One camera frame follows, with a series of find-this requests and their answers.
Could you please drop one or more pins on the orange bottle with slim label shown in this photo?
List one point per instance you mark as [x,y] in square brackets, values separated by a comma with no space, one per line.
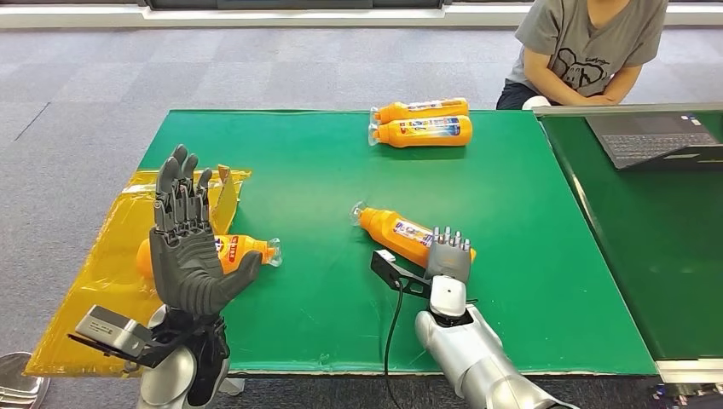
[395,111]

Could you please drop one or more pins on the black left camera bracket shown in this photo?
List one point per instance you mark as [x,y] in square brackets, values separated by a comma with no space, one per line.
[169,344]

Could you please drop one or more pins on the white rounded object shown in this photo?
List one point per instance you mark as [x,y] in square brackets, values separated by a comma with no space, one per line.
[535,103]

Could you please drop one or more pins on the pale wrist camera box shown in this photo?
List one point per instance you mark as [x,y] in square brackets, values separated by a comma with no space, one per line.
[386,257]
[110,333]

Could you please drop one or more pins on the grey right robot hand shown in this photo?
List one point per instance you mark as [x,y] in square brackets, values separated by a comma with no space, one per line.
[449,259]

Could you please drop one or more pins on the shiny metal chair base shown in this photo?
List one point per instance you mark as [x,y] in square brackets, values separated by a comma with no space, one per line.
[17,378]

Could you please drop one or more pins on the yellow plastic bag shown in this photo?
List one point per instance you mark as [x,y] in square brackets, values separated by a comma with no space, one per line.
[85,305]

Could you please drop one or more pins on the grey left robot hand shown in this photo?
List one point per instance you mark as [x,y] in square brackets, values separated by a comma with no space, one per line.
[189,276]

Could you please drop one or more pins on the person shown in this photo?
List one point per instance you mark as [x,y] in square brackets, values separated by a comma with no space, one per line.
[587,42]

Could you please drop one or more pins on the dark green side table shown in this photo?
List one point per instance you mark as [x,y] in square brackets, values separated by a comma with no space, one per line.
[649,237]

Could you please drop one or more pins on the dark grey laptop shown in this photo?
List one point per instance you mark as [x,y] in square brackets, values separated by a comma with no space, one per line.
[655,141]

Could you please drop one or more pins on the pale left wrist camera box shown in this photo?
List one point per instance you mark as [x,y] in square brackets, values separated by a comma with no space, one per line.
[110,333]

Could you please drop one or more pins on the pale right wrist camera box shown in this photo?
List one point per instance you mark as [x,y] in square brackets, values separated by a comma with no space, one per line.
[386,257]

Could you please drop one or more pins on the black camera bracket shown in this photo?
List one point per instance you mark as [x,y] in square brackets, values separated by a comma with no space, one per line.
[395,275]
[169,344]

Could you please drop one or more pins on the orange bottle with blue label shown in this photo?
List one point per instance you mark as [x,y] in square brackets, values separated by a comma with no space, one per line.
[418,138]

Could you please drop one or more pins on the black right camera bracket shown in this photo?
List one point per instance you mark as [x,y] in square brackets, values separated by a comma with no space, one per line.
[395,275]

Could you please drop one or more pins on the large green table mat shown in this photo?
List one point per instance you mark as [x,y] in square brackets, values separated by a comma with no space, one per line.
[316,186]

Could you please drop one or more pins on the orange bottle with white label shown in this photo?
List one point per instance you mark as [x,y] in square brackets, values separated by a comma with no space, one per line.
[390,231]

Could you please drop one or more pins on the orange Tide detergent bottle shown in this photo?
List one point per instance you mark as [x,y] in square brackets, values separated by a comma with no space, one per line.
[243,254]

